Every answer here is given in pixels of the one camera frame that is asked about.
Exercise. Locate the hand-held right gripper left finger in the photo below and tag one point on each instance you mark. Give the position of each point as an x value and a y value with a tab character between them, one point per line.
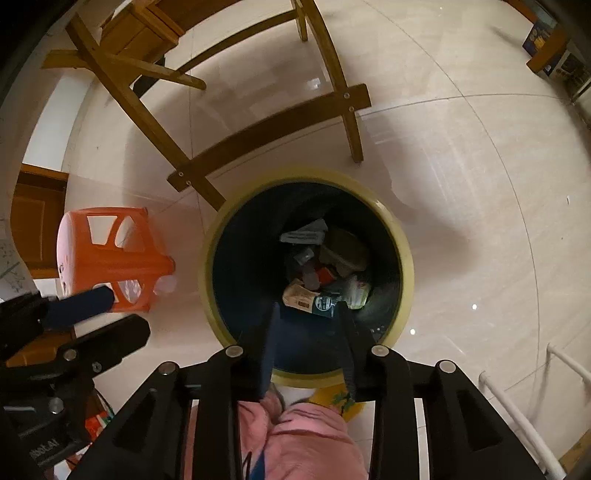
269	355

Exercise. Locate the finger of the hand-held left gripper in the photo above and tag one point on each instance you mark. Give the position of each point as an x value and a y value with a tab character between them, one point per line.
113	337
83	304

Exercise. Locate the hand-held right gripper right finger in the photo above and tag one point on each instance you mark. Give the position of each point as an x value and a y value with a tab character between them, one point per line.
353	355

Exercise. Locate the dark green labelled box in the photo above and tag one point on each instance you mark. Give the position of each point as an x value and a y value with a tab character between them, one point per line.
323	305

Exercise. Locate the pink brown carton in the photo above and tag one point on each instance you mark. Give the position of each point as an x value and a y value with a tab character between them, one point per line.
298	297

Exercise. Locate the clear plastic cup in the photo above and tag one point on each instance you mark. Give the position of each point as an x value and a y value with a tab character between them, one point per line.
358	290

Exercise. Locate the red cardboard box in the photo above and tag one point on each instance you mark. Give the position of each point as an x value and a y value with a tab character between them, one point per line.
325	275

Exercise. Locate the yellow-rimmed dark blue bin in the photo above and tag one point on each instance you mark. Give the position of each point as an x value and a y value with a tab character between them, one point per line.
240	258

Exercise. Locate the brown pulp cup carrier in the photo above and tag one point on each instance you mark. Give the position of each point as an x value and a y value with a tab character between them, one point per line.
344	249

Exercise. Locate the blue face mask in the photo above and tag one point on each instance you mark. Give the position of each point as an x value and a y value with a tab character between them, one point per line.
304	233

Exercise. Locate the yellow knitted slipper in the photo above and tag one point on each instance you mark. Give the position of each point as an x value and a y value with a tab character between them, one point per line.
330	398

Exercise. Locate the orange plastic stool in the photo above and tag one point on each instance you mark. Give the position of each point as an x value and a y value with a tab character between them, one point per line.
106	258

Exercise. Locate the red and white packet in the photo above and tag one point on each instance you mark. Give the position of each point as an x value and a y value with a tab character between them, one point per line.
97	422

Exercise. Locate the person's left leg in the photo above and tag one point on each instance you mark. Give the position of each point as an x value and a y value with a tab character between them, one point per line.
251	429

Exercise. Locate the person's leg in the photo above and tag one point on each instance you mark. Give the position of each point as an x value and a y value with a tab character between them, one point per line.
314	443
251	429

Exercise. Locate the brown wooden door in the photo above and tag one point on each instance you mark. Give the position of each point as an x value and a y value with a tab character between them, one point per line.
39	221

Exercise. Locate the person's right leg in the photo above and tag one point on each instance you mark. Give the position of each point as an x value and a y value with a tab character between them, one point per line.
314	443

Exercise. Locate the white metal rack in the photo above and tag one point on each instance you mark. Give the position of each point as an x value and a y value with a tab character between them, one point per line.
512	406

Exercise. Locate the wooden folding table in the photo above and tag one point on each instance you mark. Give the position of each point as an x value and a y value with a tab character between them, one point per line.
138	120

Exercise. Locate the printed cardboard box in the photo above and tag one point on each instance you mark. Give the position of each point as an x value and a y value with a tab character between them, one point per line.
542	37

